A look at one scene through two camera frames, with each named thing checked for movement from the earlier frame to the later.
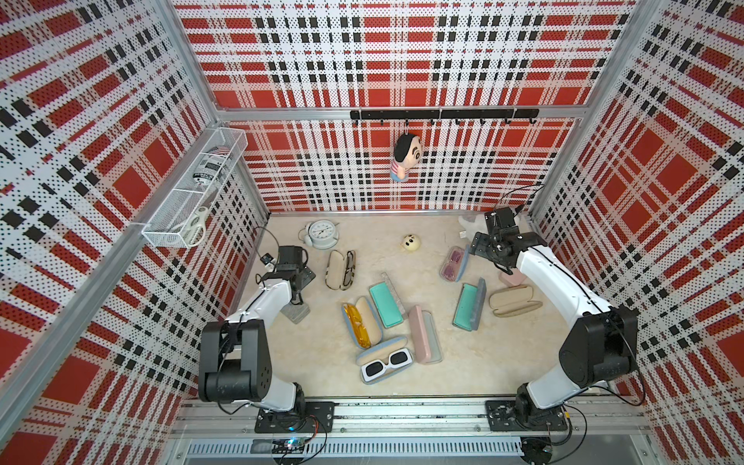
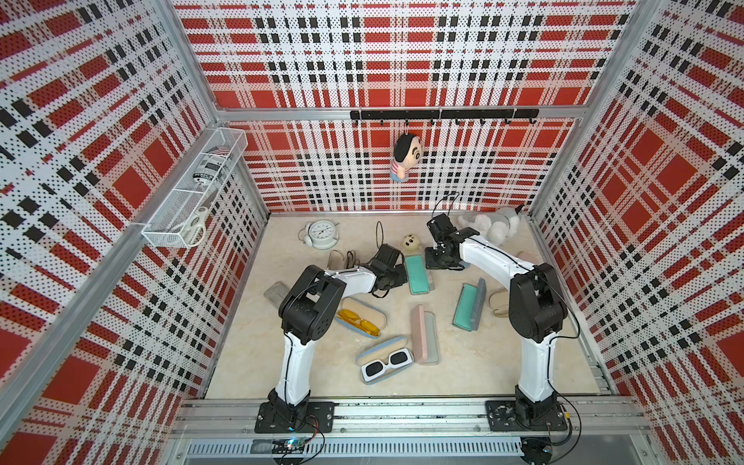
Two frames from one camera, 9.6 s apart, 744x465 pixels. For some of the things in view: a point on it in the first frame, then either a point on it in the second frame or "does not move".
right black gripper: [478, 247] to [430, 262]
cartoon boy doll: [407, 155] does not move
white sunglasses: [378, 368] does not move
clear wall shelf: [194, 199] does not move
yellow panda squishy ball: [411, 242] does not move
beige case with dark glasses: [340, 272] does not move
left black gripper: [306, 275] to [402, 276]
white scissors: [195, 231] does not move
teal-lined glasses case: [387, 303] to [419, 279]
